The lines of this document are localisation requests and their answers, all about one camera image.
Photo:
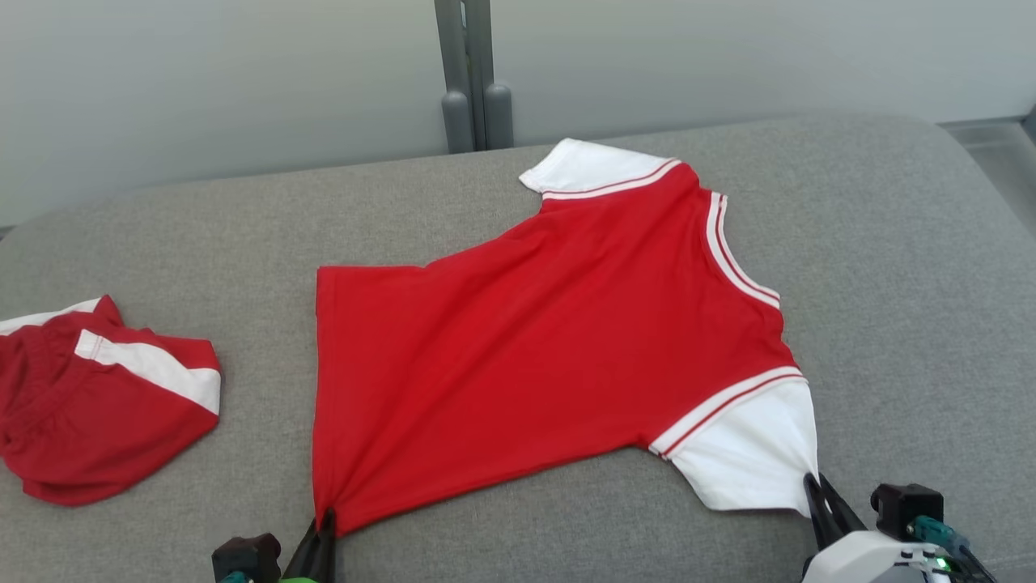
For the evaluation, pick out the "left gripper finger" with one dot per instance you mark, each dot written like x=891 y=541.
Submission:
x=328 y=551
x=302 y=559

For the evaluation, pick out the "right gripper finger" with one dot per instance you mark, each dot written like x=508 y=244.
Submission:
x=819 y=518
x=843 y=518

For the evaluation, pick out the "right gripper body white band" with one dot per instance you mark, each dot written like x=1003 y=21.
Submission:
x=874 y=563

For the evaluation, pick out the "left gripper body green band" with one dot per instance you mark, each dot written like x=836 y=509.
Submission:
x=298 y=579

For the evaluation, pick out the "red shorts white side stripe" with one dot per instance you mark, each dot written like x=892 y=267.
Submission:
x=97 y=429

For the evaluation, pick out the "red jersey shirt white sleeves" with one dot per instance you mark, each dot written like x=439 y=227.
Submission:
x=550 y=340

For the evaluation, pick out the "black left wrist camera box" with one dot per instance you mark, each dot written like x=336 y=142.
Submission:
x=247 y=555

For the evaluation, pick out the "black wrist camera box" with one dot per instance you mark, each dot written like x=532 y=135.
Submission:
x=247 y=555
x=902 y=504

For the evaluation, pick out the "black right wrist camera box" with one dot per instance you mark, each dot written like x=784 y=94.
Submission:
x=902 y=504

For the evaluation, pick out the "grey partition post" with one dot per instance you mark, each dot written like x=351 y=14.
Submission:
x=477 y=105

